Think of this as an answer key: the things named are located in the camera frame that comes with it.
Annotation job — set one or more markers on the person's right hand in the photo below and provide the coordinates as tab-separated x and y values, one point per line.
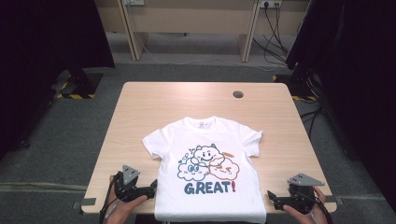
313	216

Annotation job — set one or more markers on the black curtain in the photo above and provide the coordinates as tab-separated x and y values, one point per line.
46	46
358	77

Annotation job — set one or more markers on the white wall socket with plugs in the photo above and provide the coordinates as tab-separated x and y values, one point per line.
270	3

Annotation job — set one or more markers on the white printed t-shirt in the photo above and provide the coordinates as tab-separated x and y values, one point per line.
205	199

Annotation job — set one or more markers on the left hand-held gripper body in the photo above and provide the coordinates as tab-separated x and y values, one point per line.
129	186

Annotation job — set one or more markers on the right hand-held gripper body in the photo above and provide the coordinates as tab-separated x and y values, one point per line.
300	199

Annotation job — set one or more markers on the grey table corner bracket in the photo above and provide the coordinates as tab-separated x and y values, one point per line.
87	202
334	200

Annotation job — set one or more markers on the person's left hand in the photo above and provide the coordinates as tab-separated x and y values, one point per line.
120	211

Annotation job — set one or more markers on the black stand base striped tape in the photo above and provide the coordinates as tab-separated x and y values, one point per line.
82	85
299	87

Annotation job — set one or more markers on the beige wooden desk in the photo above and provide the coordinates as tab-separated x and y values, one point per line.
193	18

